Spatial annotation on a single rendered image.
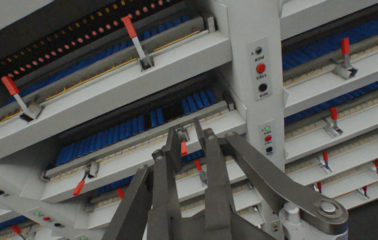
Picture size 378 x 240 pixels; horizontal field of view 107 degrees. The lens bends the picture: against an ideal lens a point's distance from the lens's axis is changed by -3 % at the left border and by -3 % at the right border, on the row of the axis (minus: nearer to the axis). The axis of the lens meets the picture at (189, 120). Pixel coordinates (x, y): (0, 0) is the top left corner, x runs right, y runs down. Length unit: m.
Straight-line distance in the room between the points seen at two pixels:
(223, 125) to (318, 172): 0.48
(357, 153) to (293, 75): 0.48
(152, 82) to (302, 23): 0.31
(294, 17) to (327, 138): 0.39
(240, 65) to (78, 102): 0.32
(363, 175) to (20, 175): 1.28
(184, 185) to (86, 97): 0.38
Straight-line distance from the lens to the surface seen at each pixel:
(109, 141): 0.49
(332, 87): 0.49
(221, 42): 0.30
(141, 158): 0.42
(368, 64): 0.59
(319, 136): 0.62
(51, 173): 0.59
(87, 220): 0.72
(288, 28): 0.37
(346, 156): 0.84
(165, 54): 0.33
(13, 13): 0.38
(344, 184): 1.00
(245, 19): 0.32
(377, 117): 0.73
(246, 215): 0.86
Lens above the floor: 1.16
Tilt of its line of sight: 30 degrees down
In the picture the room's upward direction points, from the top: 24 degrees counter-clockwise
